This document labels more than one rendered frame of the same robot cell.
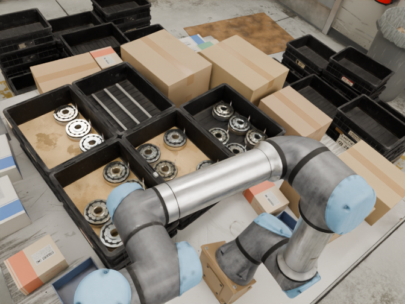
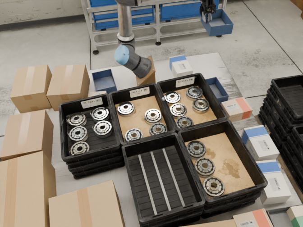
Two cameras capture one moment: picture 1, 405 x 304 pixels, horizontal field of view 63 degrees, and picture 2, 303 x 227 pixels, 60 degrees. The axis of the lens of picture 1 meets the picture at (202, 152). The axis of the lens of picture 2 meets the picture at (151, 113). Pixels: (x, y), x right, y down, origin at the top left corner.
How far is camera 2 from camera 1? 1.72 m
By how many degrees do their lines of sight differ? 75
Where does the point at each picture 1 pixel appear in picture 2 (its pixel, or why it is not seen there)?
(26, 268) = (240, 103)
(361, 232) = not seen: hidden behind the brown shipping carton
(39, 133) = (236, 177)
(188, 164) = (135, 120)
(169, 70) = (98, 202)
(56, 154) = (223, 154)
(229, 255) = (145, 61)
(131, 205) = not seen: outside the picture
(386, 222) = not seen: hidden behind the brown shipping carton
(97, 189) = (199, 121)
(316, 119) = (19, 120)
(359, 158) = (28, 88)
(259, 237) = (131, 51)
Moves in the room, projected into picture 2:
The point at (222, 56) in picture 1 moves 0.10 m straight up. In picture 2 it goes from (27, 208) to (17, 199)
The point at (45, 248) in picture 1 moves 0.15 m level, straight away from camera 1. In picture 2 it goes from (231, 109) to (243, 127)
